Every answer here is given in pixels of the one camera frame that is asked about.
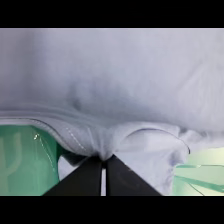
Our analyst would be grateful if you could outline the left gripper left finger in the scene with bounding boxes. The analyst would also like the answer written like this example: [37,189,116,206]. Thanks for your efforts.
[42,155,103,197]

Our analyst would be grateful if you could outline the pale lilac shirt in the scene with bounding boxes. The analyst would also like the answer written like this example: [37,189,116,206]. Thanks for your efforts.
[0,27,224,197]

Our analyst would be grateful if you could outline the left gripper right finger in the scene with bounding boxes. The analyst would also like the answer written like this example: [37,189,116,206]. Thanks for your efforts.
[105,153,163,197]

